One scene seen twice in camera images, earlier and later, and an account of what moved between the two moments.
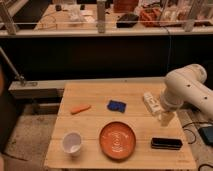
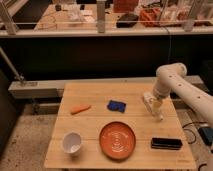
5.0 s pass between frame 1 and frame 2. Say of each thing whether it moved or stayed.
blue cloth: stayed
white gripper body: moved
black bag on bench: stayed
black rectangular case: stayed
